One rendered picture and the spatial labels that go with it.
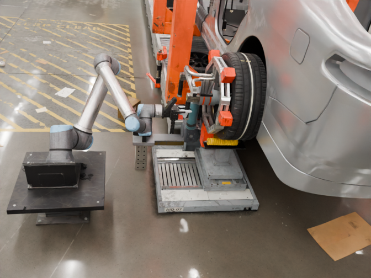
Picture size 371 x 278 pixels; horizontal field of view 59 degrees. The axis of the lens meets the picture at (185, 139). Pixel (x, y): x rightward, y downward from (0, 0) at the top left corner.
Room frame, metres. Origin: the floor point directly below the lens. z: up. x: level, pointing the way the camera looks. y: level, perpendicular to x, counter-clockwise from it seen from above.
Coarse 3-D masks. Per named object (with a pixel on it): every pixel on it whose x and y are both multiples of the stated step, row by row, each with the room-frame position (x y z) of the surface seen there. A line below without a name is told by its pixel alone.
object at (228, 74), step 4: (224, 68) 2.04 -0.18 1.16; (228, 68) 2.05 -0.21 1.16; (232, 68) 2.06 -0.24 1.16; (224, 72) 2.02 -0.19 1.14; (228, 72) 2.02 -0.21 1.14; (232, 72) 2.03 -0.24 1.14; (224, 76) 2.01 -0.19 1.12; (228, 76) 2.00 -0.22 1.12; (232, 76) 2.01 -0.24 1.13; (224, 80) 2.03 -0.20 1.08; (228, 80) 2.03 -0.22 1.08; (232, 80) 2.04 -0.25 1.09
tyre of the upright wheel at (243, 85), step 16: (240, 64) 2.16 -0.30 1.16; (256, 64) 2.19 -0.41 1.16; (240, 80) 2.04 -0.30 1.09; (256, 80) 2.07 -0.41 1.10; (240, 96) 1.97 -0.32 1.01; (256, 96) 2.00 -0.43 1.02; (240, 112) 1.94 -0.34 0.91; (256, 112) 1.97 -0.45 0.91; (224, 128) 2.03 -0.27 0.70; (240, 128) 1.95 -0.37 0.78; (256, 128) 1.97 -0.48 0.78
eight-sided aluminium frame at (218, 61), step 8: (208, 64) 2.43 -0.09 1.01; (216, 64) 2.22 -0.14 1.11; (224, 64) 2.21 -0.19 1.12; (208, 72) 2.45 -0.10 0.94; (224, 96) 2.01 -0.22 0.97; (224, 104) 1.97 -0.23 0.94; (208, 112) 2.34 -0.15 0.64; (216, 120) 1.98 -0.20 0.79; (208, 128) 2.13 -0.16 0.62; (216, 128) 1.96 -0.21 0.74
